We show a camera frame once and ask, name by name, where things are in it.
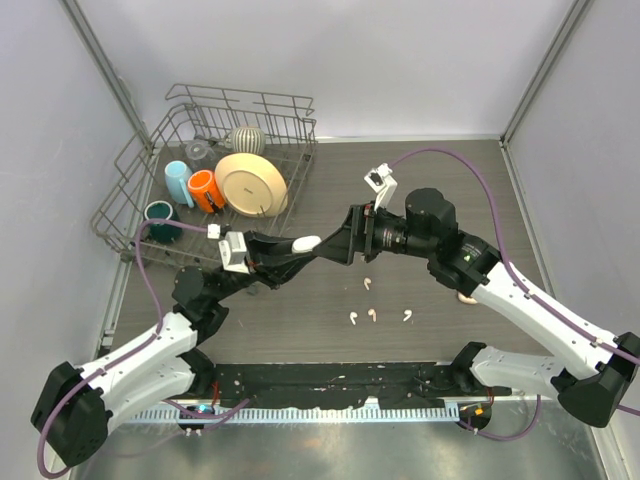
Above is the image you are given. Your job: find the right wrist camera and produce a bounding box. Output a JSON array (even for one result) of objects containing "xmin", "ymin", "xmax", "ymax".
[{"xmin": 364, "ymin": 163, "xmax": 397, "ymax": 211}]

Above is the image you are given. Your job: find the striped ceramic cup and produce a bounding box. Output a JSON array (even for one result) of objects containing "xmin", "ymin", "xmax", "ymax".
[{"xmin": 223, "ymin": 126, "xmax": 266, "ymax": 155}]

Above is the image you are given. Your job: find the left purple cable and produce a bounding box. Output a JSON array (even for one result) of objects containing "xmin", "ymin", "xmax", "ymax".
[{"xmin": 37, "ymin": 219, "xmax": 251, "ymax": 476}]

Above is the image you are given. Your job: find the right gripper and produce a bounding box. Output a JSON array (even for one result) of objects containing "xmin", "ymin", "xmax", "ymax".
[{"xmin": 314, "ymin": 200, "xmax": 435, "ymax": 266}]

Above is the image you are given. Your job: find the light blue mug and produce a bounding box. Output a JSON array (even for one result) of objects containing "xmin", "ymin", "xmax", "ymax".
[{"xmin": 164, "ymin": 160, "xmax": 195, "ymax": 208}]

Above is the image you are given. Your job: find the slotted cable duct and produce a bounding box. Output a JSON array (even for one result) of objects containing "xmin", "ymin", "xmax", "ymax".
[{"xmin": 128, "ymin": 401, "xmax": 460, "ymax": 425}]

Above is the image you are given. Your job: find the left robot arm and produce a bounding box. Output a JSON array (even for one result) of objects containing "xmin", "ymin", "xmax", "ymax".
[{"xmin": 31, "ymin": 224, "xmax": 321, "ymax": 479}]

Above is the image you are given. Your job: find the grey wire dish rack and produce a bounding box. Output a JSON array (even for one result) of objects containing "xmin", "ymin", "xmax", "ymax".
[{"xmin": 91, "ymin": 83, "xmax": 317, "ymax": 268}]

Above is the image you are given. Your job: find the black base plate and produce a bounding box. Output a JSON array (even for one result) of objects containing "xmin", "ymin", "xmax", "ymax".
[{"xmin": 172, "ymin": 362, "xmax": 512, "ymax": 410}]

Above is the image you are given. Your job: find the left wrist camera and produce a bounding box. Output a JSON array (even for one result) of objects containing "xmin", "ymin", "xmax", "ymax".
[{"xmin": 207, "ymin": 223, "xmax": 250, "ymax": 274}]

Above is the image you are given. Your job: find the clear glass cup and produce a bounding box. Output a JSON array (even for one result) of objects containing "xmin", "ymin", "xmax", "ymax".
[{"xmin": 185, "ymin": 139, "xmax": 209, "ymax": 161}]

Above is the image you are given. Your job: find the orange mug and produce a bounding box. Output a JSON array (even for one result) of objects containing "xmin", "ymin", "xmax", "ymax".
[{"xmin": 187, "ymin": 170, "xmax": 226, "ymax": 214}]

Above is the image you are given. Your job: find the white earbud charging case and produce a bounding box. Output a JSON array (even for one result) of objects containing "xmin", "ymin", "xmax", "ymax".
[{"xmin": 291, "ymin": 235, "xmax": 322, "ymax": 254}]

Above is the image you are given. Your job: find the dark green mug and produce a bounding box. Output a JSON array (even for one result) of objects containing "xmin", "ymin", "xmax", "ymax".
[{"xmin": 143, "ymin": 200, "xmax": 182, "ymax": 244}]

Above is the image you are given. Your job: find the beige plate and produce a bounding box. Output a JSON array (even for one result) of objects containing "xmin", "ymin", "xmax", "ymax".
[{"xmin": 215, "ymin": 153, "xmax": 288, "ymax": 217}]

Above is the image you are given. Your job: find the purple cable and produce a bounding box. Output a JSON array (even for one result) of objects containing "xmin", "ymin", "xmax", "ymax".
[
  {"xmin": 389, "ymin": 147, "xmax": 640, "ymax": 416},
  {"xmin": 37, "ymin": 219, "xmax": 251, "ymax": 476}
]

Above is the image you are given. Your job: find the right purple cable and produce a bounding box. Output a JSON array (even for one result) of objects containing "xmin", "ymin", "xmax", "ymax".
[{"xmin": 389, "ymin": 147, "xmax": 640, "ymax": 416}]

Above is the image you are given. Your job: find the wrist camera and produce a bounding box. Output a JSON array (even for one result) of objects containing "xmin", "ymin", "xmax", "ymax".
[
  {"xmin": 207, "ymin": 223, "xmax": 250, "ymax": 274},
  {"xmin": 364, "ymin": 163, "xmax": 397, "ymax": 211}
]

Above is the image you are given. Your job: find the pink earbud case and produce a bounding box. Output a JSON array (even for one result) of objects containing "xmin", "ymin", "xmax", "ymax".
[{"xmin": 457, "ymin": 293, "xmax": 477, "ymax": 305}]

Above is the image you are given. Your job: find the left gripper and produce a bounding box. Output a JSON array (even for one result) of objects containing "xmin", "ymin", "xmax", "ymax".
[{"xmin": 211, "ymin": 230, "xmax": 314, "ymax": 303}]

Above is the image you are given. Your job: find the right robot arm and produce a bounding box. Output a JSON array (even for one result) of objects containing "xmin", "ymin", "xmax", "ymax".
[{"xmin": 313, "ymin": 188, "xmax": 639, "ymax": 428}]

